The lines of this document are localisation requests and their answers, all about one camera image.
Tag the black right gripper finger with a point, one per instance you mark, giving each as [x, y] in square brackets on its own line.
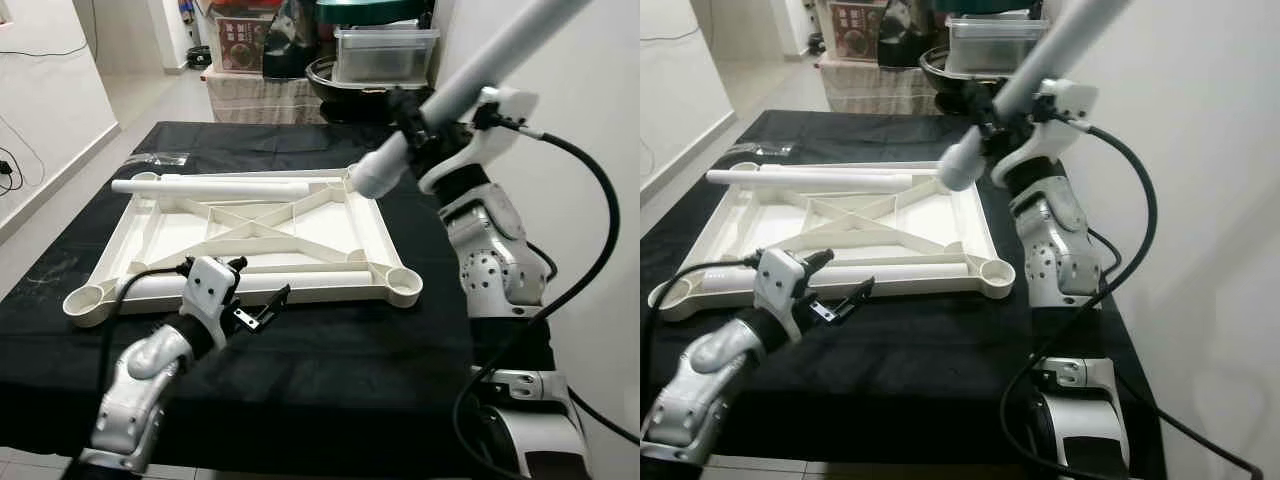
[985, 100]
[405, 105]

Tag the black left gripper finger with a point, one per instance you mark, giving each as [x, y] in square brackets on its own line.
[850, 297]
[272, 303]
[818, 259]
[236, 264]

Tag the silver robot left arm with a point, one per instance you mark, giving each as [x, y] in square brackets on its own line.
[710, 370]
[140, 385]

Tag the cream plastic children table top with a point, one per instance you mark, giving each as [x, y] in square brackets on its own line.
[760, 225]
[170, 240]

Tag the black round bowl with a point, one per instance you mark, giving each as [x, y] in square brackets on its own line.
[340, 95]
[950, 80]

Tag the clear plastic storage box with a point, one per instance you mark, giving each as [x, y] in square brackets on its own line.
[385, 55]
[990, 45]

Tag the green round lid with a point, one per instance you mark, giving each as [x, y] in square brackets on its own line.
[975, 5]
[365, 10]

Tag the black bag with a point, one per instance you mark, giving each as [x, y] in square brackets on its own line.
[905, 35]
[290, 45]

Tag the black table cloth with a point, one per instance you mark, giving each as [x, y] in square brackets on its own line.
[900, 400]
[330, 400]

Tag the cloth covered bench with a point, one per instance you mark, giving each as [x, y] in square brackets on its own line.
[870, 90]
[260, 100]

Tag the clear plastic bag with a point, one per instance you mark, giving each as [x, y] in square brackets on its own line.
[765, 150]
[160, 158]

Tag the storage box with orange lid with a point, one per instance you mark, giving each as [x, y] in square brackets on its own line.
[240, 45]
[855, 30]

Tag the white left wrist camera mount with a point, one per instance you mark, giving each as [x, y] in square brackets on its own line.
[208, 290]
[780, 282]

